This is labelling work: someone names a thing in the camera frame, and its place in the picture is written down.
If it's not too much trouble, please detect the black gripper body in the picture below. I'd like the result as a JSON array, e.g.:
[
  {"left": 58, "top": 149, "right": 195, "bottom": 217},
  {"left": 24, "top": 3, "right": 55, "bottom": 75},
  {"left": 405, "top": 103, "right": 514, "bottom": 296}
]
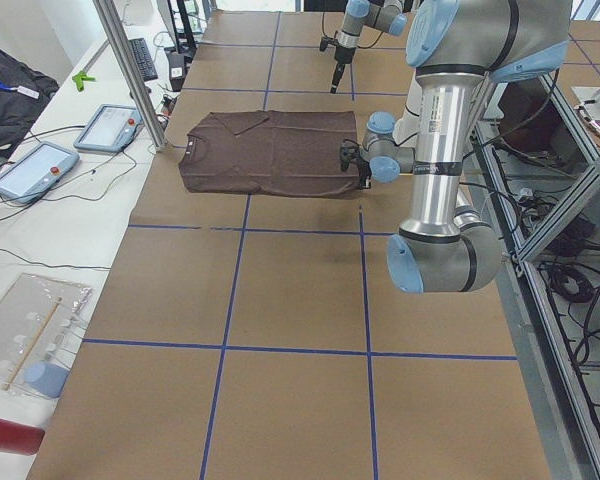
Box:
[
  {"left": 356, "top": 158, "right": 371, "bottom": 183},
  {"left": 334, "top": 45, "right": 354, "bottom": 64}
]

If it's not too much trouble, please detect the brown t-shirt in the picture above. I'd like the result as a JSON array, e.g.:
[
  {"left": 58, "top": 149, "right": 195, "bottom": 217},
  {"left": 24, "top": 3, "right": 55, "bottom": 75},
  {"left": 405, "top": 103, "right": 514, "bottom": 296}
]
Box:
[{"left": 179, "top": 110, "right": 360, "bottom": 198}]

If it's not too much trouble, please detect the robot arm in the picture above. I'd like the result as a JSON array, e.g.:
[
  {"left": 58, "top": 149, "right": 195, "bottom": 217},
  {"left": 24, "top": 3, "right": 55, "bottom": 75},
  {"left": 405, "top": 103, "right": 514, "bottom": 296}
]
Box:
[
  {"left": 360, "top": 1, "right": 571, "bottom": 293},
  {"left": 319, "top": 0, "right": 420, "bottom": 94}
]

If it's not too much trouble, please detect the black keyboard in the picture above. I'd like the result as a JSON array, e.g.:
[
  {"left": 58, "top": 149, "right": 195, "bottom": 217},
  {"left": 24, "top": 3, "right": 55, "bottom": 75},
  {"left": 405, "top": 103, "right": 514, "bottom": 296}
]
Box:
[{"left": 128, "top": 38, "right": 158, "bottom": 81}]

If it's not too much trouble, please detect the far teach pendant tablet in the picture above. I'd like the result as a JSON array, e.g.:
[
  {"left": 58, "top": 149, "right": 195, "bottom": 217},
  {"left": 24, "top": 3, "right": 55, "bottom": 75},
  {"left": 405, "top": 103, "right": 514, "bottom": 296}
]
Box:
[{"left": 73, "top": 104, "right": 142, "bottom": 153}]

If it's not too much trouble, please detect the teach pendant tablet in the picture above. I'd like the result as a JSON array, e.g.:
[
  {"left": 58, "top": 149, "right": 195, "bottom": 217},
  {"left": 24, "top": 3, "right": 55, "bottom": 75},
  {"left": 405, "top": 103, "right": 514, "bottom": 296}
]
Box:
[
  {"left": 73, "top": 104, "right": 142, "bottom": 153},
  {"left": 0, "top": 142, "right": 80, "bottom": 204}
]

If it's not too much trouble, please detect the green clamp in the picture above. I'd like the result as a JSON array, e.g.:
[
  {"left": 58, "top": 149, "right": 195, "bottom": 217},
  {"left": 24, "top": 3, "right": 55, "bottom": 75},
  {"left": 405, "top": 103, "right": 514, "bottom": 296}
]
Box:
[{"left": 72, "top": 70, "right": 96, "bottom": 92}]

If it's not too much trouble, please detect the black backpack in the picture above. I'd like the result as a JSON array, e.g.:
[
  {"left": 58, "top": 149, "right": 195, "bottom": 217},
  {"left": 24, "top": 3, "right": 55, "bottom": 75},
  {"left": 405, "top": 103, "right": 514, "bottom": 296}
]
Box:
[{"left": 0, "top": 49, "right": 59, "bottom": 158}]

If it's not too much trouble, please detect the near teach pendant tablet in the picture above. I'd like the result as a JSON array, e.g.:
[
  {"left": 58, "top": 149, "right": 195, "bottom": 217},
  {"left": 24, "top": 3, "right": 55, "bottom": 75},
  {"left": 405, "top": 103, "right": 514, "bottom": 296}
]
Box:
[{"left": 0, "top": 142, "right": 80, "bottom": 204}]

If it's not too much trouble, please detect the wooden stick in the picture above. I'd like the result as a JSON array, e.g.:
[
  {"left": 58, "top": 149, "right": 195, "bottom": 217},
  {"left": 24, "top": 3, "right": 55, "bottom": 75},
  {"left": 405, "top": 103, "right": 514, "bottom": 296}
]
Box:
[{"left": 1, "top": 297, "right": 62, "bottom": 391}]

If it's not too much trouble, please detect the clear plastic bag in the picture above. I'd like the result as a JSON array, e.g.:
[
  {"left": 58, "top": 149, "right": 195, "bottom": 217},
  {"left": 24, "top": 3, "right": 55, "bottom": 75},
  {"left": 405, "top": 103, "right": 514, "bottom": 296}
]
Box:
[{"left": 0, "top": 273, "right": 92, "bottom": 399}]

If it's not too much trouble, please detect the blue cup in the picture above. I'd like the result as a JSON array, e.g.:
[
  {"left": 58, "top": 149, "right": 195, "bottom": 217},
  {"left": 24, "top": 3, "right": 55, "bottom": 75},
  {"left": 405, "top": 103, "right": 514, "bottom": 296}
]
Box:
[{"left": 24, "top": 361, "right": 69, "bottom": 398}]

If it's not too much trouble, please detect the red bottle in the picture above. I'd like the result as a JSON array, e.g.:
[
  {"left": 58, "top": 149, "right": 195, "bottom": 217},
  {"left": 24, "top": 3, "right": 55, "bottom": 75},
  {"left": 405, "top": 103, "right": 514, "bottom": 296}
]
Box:
[{"left": 0, "top": 418, "right": 45, "bottom": 455}]

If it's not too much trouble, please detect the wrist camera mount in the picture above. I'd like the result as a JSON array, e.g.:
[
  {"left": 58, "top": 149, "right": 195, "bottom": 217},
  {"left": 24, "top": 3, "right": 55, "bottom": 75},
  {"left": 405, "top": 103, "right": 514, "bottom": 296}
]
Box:
[
  {"left": 319, "top": 35, "right": 337, "bottom": 52},
  {"left": 339, "top": 139, "right": 359, "bottom": 172}
]

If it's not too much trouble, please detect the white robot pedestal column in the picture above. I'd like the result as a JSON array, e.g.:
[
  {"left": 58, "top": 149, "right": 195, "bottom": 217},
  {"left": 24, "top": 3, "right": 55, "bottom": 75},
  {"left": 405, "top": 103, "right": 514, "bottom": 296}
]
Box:
[{"left": 393, "top": 75, "right": 422, "bottom": 148}]

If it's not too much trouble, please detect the aluminium frame post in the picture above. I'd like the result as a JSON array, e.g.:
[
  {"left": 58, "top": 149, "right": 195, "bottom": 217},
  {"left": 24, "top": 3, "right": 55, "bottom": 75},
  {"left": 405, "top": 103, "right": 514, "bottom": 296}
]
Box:
[{"left": 93, "top": 0, "right": 167, "bottom": 152}]

